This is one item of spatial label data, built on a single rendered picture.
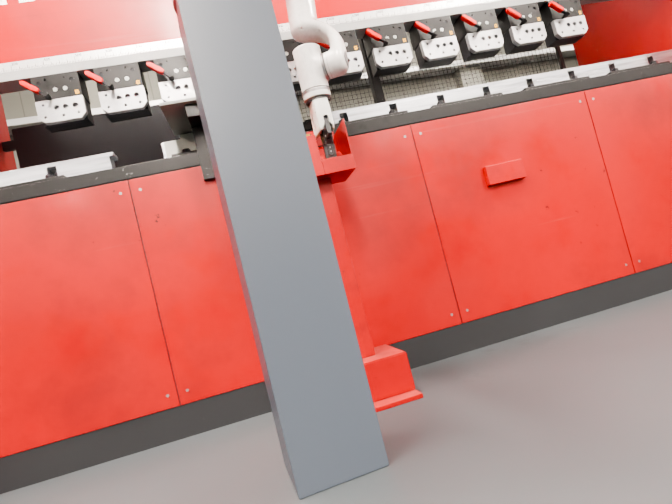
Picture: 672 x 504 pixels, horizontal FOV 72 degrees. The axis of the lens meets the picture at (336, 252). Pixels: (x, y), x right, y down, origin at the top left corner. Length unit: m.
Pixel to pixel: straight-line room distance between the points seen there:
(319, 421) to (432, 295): 0.85
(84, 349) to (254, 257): 0.86
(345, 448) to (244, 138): 0.61
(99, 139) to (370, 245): 1.37
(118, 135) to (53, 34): 0.57
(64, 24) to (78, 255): 0.82
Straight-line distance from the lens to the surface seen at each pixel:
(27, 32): 2.01
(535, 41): 2.23
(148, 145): 2.33
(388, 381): 1.32
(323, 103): 1.41
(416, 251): 1.63
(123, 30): 1.93
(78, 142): 2.41
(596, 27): 3.11
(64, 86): 1.89
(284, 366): 0.88
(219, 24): 1.01
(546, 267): 1.85
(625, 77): 2.26
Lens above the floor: 0.38
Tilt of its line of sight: 3 degrees up
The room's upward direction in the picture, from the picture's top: 14 degrees counter-clockwise
